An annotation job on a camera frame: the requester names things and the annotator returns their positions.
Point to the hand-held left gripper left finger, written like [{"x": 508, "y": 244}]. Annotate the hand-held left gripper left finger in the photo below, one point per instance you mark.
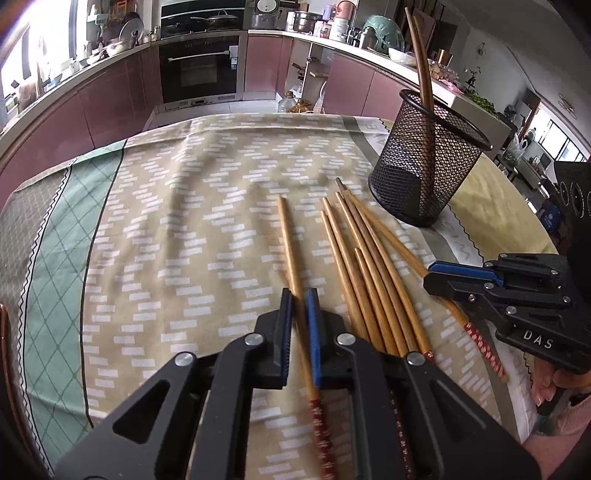
[{"x": 287, "y": 323}]

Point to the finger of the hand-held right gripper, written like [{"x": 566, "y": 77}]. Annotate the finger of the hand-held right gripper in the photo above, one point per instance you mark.
[
  {"x": 461, "y": 288},
  {"x": 461, "y": 270}
]

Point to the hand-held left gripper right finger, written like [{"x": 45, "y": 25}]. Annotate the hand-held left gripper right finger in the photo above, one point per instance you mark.
[{"x": 313, "y": 323}]

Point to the bunch of wooden chopsticks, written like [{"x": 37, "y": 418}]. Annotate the bunch of wooden chopsticks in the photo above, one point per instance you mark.
[{"x": 355, "y": 263}]

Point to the red-patterned wooden chopstick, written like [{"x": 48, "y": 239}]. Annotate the red-patterned wooden chopstick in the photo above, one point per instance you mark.
[{"x": 289, "y": 240}]

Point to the black mesh utensil holder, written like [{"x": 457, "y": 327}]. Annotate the black mesh utensil holder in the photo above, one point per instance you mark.
[{"x": 425, "y": 161}]

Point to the dark brown chopstick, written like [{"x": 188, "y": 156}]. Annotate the dark brown chopstick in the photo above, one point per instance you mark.
[
  {"x": 427, "y": 69},
  {"x": 418, "y": 60}
]

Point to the person's right forearm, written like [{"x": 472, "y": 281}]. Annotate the person's right forearm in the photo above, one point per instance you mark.
[{"x": 563, "y": 434}]

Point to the person's right hand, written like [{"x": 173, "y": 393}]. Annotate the person's right hand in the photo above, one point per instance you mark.
[{"x": 547, "y": 383}]

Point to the yellow cloth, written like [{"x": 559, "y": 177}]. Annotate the yellow cloth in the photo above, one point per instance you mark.
[{"x": 494, "y": 217}]

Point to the beige patterned tablecloth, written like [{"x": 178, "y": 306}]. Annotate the beige patterned tablecloth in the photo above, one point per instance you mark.
[{"x": 184, "y": 221}]

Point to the clear plastic food container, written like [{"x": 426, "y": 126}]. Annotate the clear plastic food container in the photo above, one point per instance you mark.
[{"x": 441, "y": 70}]

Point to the plastic oil bottle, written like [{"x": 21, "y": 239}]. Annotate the plastic oil bottle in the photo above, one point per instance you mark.
[{"x": 286, "y": 102}]

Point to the white bowl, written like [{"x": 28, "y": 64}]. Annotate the white bowl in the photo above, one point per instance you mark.
[{"x": 401, "y": 56}]

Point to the green appliance in plastic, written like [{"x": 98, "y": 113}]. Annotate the green appliance in plastic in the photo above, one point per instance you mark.
[{"x": 383, "y": 32}]

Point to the steel thermos flask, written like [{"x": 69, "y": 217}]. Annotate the steel thermos flask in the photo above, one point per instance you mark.
[{"x": 367, "y": 38}]

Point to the black built-in oven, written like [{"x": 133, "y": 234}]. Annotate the black built-in oven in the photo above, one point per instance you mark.
[{"x": 198, "y": 69}]

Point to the pink kitchen cabinets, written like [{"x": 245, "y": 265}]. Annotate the pink kitchen cabinets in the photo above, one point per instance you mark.
[{"x": 111, "y": 101}]

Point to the pink kettle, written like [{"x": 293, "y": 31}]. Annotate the pink kettle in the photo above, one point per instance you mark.
[{"x": 346, "y": 9}]

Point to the steel stock pot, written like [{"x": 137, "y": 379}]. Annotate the steel stock pot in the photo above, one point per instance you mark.
[{"x": 305, "y": 21}]

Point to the black wok with lid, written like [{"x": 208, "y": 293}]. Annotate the black wok with lid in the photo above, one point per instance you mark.
[{"x": 217, "y": 19}]

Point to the white rice cooker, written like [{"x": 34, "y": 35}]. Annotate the white rice cooker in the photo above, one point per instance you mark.
[{"x": 265, "y": 5}]

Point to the steel pot lid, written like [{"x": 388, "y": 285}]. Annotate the steel pot lid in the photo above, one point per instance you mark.
[{"x": 129, "y": 31}]

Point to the kitchen window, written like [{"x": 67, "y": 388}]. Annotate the kitchen window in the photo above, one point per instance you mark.
[{"x": 27, "y": 41}]

